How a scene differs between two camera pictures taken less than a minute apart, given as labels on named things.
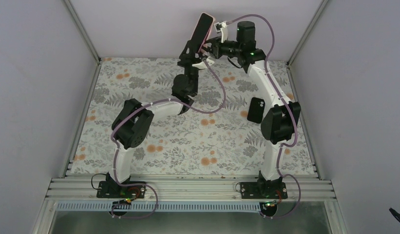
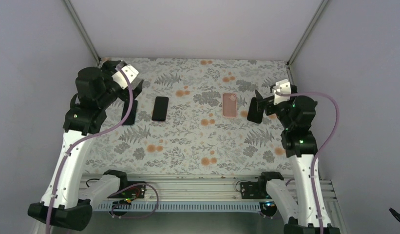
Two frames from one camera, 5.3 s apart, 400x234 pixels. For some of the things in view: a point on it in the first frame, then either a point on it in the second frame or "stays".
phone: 202,31 to 229,105
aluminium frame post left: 83,31 stays
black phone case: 256,109 stays
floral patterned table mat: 221,134 stays
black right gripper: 214,47 to 267,101
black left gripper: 189,58 to 137,90
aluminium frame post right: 307,32 stays
